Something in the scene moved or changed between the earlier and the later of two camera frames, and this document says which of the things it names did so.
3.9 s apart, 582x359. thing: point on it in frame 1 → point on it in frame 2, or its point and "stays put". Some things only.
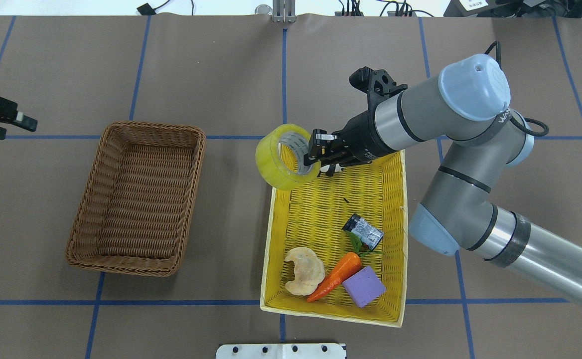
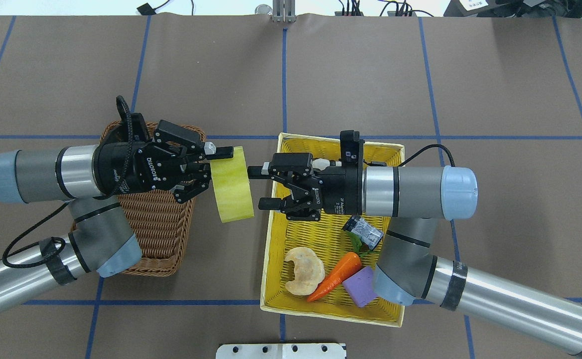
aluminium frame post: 284,11 stays put
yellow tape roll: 269,163 → 231,186
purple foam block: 364,286 stays put
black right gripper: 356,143 → 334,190
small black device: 146,10 stays put
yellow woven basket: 312,216 stays put
